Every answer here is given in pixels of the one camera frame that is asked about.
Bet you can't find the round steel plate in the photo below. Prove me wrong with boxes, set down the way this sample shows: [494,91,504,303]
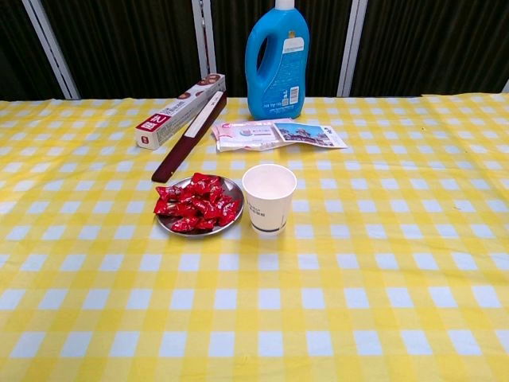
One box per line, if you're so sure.
[154,176,244,238]

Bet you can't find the white paper cup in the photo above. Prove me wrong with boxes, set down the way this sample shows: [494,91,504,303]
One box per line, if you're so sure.
[242,163,298,236]

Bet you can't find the pink wet wipes pack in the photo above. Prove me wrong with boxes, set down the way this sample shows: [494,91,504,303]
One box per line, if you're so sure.
[212,118,295,153]

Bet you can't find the building photo postcard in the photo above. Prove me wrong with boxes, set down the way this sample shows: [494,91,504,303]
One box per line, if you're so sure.
[273,122,348,150]

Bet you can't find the dark red folded fan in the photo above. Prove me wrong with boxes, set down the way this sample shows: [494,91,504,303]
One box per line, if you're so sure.
[151,90,228,184]

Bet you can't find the white red cling film box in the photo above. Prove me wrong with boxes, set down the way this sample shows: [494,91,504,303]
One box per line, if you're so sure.
[134,72,227,151]

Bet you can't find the blue detergent bottle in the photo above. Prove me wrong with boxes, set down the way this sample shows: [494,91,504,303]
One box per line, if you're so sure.
[244,0,311,120]

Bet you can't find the yellow white checkered tablecloth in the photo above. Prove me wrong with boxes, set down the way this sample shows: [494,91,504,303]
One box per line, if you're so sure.
[0,93,509,382]

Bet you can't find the black pleated curtain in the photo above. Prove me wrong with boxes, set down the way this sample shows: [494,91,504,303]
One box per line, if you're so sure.
[0,0,509,100]

